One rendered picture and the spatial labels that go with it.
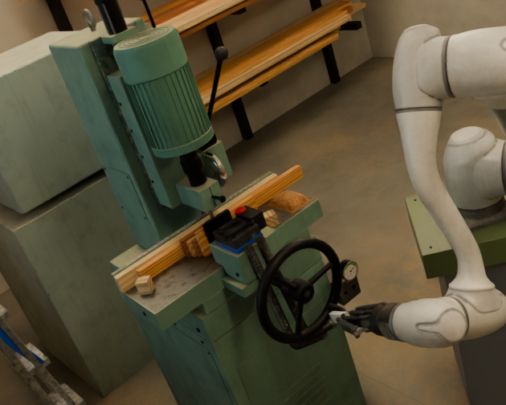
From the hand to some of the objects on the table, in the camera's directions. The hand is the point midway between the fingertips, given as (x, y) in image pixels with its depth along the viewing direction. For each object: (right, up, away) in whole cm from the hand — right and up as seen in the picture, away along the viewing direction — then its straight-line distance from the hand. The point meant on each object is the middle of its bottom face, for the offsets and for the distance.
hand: (340, 317), depth 178 cm
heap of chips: (-12, +30, +24) cm, 41 cm away
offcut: (-18, +24, +16) cm, 34 cm away
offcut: (-52, +6, +4) cm, 52 cm away
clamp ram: (-29, +18, +11) cm, 36 cm away
